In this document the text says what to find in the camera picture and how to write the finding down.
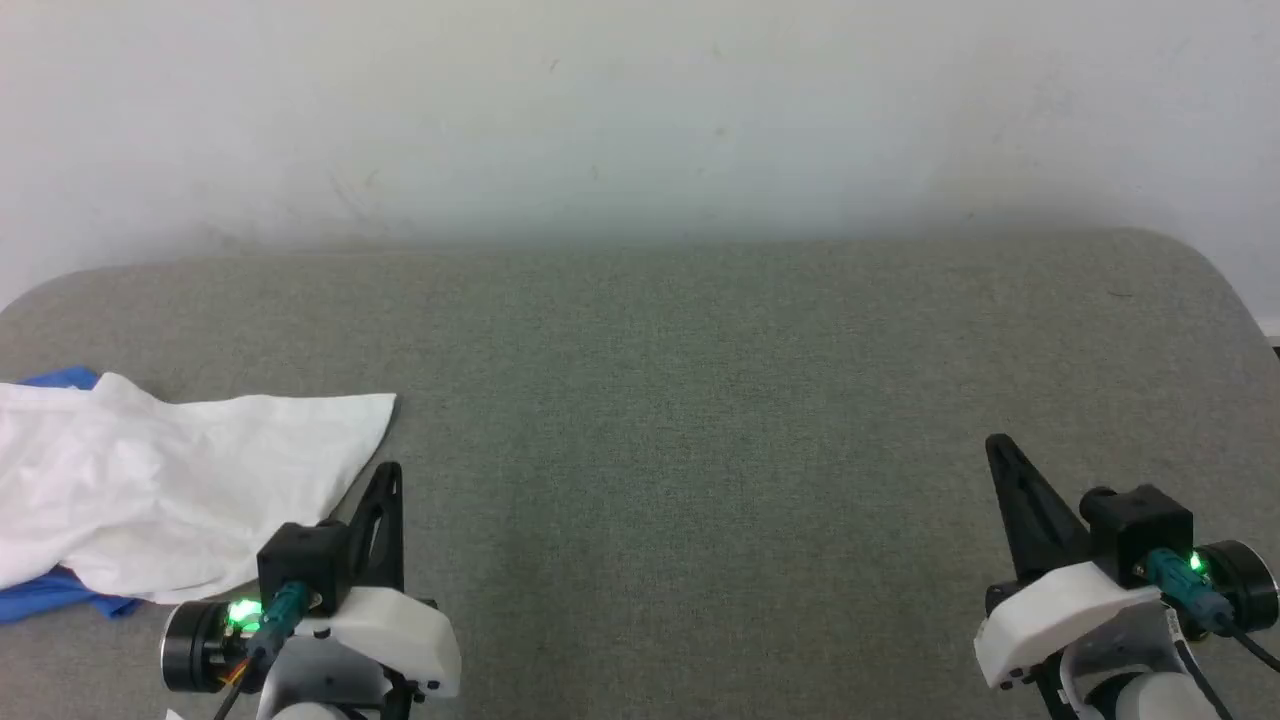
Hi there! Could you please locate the left camera cable teal plug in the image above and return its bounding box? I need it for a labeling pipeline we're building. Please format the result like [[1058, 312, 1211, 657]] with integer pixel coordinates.
[[212, 583, 315, 720]]

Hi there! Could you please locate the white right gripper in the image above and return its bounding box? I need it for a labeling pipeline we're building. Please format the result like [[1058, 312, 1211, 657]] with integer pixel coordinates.
[[973, 433, 1163, 691]]

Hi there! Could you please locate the right camera cable teal plug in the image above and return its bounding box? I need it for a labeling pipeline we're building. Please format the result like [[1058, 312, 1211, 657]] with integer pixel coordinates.
[[1143, 548, 1280, 673]]

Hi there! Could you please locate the white and blue t-shirt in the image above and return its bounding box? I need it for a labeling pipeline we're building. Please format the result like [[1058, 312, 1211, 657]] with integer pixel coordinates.
[[0, 366, 398, 623]]

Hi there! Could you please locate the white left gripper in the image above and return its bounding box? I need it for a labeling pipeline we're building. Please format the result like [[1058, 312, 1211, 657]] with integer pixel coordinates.
[[290, 462, 463, 701]]

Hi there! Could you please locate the grey fabric sofa seat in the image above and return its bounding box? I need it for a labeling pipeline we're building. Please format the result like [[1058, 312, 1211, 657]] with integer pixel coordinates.
[[0, 228, 1280, 720]]

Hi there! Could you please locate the camera cable teal plug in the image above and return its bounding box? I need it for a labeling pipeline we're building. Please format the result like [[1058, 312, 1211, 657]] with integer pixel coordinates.
[[212, 583, 315, 720], [1143, 548, 1280, 673]]

